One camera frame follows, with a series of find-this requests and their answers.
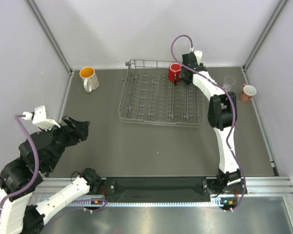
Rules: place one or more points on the red mug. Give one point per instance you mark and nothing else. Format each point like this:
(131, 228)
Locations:
(174, 71)

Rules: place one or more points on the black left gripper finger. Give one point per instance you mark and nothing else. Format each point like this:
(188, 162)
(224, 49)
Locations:
(71, 125)
(82, 129)

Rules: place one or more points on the clear drinking glass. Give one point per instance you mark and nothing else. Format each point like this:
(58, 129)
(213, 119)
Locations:
(228, 83)

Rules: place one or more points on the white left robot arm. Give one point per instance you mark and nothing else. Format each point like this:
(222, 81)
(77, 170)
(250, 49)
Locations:
(40, 154)

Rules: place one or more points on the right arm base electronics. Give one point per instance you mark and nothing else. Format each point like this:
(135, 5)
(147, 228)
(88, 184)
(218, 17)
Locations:
(231, 204)

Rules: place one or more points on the pink mug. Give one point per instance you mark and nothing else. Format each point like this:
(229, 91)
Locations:
(247, 93)

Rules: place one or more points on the left aluminium corner post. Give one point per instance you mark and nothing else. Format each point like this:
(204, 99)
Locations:
(46, 30)

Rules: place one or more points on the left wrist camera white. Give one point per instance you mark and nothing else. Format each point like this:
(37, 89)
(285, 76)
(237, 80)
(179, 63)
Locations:
(40, 118)

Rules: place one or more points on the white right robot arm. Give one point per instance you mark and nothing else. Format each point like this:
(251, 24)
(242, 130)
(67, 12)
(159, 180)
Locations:
(222, 115)

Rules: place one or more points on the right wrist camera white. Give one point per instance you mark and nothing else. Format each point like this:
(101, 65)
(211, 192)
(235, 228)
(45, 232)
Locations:
(198, 54)

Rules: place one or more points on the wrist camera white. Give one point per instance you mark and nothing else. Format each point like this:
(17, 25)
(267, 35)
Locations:
(198, 54)
(40, 118)

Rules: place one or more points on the white mug orange inside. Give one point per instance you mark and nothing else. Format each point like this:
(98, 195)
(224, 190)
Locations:
(90, 79)

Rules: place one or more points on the right aluminium corner post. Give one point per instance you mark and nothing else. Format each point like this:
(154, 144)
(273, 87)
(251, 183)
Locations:
(263, 36)

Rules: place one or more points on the white perforated cable duct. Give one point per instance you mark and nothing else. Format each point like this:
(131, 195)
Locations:
(212, 202)

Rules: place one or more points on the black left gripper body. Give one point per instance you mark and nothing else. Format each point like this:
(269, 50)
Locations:
(63, 137)

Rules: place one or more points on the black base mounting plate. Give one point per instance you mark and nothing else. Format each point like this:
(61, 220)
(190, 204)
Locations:
(154, 189)

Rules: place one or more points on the aluminium corner post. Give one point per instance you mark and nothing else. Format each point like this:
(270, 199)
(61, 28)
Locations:
(263, 36)
(46, 30)

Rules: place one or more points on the grey wire dish rack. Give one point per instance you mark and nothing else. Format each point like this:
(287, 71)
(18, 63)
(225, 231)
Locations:
(149, 97)

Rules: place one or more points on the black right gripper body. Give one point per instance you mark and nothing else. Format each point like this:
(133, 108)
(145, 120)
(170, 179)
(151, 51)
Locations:
(183, 72)

